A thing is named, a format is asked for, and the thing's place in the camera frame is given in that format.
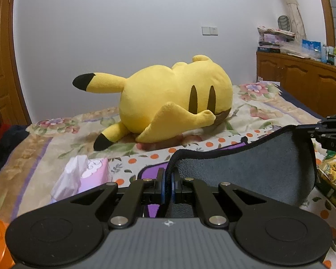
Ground floral blanket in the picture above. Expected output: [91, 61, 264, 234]
[0, 82, 322, 222]

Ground stack of papers and books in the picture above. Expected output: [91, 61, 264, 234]
[257, 26, 301, 55]

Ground grey mesh fan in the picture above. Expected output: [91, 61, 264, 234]
[277, 15, 291, 31]

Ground green snack bag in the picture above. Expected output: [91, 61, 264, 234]
[316, 149, 336, 211]

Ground wooden cabinet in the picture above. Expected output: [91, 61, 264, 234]
[256, 50, 336, 121]

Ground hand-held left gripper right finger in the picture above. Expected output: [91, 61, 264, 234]
[171, 171, 267, 228]

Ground pink tissue box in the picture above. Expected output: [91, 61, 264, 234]
[50, 155, 113, 203]

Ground group of toiletry bottles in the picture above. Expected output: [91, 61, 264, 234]
[321, 43, 336, 68]

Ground grey towel with black edging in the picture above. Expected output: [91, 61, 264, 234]
[165, 125, 317, 219]

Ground wooden door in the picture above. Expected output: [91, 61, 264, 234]
[0, 0, 32, 136]

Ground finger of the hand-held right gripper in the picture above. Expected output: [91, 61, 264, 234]
[294, 113, 336, 135]
[311, 130, 336, 155]

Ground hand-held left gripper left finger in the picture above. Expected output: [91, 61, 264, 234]
[70, 168, 168, 229]

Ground wooden window frame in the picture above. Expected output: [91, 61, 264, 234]
[315, 0, 336, 48]

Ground blue printed box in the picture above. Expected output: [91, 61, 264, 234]
[301, 39, 322, 60]

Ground dark blue blanket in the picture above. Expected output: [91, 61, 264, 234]
[0, 124, 31, 187]

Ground patterned curtain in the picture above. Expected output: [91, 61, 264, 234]
[274, 0, 307, 41]

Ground yellow plush toy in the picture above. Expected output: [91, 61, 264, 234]
[72, 55, 233, 151]

